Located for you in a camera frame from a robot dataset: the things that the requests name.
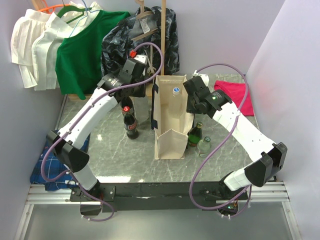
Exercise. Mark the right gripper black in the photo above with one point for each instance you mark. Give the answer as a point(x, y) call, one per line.
point(190, 108)

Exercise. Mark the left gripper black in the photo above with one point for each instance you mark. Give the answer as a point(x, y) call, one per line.
point(141, 93)

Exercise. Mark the green Perrier bottle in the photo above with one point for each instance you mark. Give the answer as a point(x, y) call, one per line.
point(195, 134)

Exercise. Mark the cream canvas tote bag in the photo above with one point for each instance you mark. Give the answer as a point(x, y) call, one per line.
point(169, 118)

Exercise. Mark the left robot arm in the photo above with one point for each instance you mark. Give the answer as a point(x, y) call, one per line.
point(111, 89)

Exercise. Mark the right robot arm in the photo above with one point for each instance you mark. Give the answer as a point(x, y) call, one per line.
point(267, 157)

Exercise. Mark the dark patterned hanging shirt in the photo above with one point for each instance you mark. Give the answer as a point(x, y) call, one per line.
point(118, 43)

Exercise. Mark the pink folded t-shirt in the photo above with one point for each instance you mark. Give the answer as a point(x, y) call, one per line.
point(236, 92)

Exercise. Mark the wooden clothes rack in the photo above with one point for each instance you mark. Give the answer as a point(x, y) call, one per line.
point(163, 37)

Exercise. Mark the Coca-Cola glass bottle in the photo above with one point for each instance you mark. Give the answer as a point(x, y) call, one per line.
point(130, 123)

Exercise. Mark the clear Chang soda bottle right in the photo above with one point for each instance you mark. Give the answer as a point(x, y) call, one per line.
point(204, 147)

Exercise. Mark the green hanging t-shirt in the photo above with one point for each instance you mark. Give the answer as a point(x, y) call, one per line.
point(78, 59)

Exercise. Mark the wooden hanger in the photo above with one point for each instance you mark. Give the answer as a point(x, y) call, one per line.
point(145, 20)

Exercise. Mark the green hanger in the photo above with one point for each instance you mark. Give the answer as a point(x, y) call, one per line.
point(70, 13)

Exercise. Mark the white hanging blouse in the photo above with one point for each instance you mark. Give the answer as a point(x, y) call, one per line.
point(35, 40)

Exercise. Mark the orange hanger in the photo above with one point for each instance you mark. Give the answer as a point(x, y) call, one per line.
point(45, 8)

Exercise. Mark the blue plaid cloth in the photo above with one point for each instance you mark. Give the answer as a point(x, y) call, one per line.
point(53, 167)

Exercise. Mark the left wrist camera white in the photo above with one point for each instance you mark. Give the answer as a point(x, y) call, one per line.
point(141, 58)

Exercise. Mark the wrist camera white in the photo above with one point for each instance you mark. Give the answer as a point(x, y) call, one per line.
point(141, 58)
point(205, 78)

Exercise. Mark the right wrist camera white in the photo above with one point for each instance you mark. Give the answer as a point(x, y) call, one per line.
point(205, 78)

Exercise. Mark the aluminium rail frame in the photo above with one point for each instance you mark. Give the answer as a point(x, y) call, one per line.
point(155, 211)

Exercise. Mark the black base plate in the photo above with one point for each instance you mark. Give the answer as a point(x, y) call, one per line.
point(163, 195)

